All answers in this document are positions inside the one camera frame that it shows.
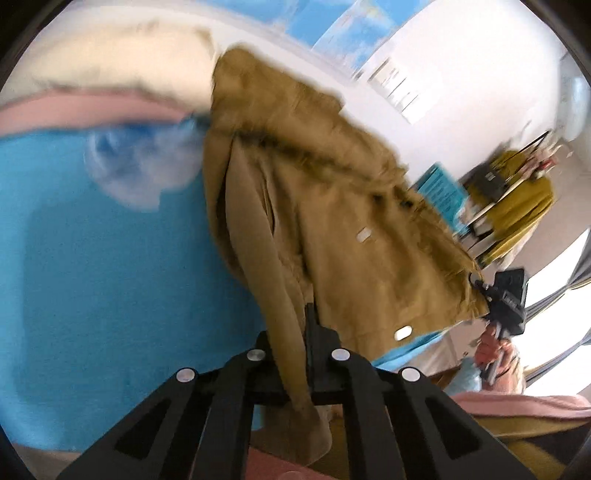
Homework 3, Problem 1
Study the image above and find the yellow hanging garment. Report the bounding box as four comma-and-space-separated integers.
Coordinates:
464, 150, 555, 267

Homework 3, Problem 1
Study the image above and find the pink pillow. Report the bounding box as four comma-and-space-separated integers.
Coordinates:
1, 90, 189, 136

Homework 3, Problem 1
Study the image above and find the colourful wall map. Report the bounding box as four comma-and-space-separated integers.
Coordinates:
206, 0, 430, 73

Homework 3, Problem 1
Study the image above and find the cream pillow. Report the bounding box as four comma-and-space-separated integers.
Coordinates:
1, 21, 217, 112

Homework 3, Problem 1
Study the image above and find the olive brown jacket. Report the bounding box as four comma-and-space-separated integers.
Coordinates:
204, 47, 488, 465

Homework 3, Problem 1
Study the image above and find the black handbag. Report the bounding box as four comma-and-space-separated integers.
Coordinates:
468, 164, 506, 203

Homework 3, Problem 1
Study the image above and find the person's hand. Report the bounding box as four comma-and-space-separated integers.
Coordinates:
474, 322, 519, 388

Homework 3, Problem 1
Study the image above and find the blue floral bed sheet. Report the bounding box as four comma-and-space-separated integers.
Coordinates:
0, 115, 445, 455

